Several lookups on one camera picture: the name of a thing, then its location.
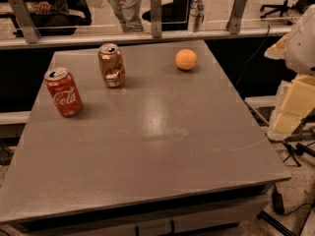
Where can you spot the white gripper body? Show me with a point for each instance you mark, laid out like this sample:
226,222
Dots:
302,48

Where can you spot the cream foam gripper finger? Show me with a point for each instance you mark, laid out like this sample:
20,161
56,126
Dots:
295,101

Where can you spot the red coke can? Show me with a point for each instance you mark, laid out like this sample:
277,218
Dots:
63,90

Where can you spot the crushed gold soda can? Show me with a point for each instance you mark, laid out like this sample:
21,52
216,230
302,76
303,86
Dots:
111,65

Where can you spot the black tripod on floor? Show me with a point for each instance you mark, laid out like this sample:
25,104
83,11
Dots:
299,150

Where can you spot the black power adapter on floor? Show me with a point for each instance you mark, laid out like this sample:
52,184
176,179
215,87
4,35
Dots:
278,203

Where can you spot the clear plastic water bottle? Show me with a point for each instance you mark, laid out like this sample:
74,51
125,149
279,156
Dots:
196,15

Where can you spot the orange fruit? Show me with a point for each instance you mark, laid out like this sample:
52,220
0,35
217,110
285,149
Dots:
186,59

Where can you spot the standing person in grey trousers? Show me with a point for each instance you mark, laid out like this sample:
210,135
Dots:
127,13

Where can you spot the seated person at left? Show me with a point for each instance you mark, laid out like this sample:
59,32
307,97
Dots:
58,17

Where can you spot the right metal barrier bracket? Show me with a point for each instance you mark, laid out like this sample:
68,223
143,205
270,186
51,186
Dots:
234,23

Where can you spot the metal barrier bracket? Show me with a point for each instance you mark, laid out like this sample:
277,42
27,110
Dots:
156,18
234,23
24,20

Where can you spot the middle metal barrier bracket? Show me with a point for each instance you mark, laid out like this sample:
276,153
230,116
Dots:
156,18

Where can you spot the left metal barrier bracket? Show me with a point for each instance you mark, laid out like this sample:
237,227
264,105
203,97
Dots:
24,20

